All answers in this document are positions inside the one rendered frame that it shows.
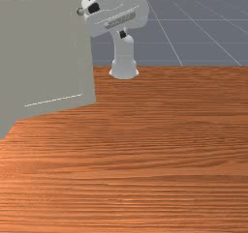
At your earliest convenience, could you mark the pale cabinet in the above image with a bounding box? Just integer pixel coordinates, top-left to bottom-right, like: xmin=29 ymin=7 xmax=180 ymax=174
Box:
xmin=0 ymin=0 xmax=98 ymax=141

